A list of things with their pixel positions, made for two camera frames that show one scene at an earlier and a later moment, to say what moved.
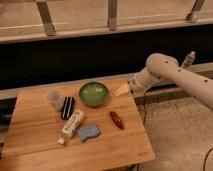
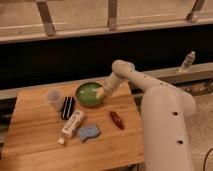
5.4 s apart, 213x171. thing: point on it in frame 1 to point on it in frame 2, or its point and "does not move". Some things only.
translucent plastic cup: (56, 99) does not move
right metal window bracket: (194, 13) does not move
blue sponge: (88, 132) does not move
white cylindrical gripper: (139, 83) to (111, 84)
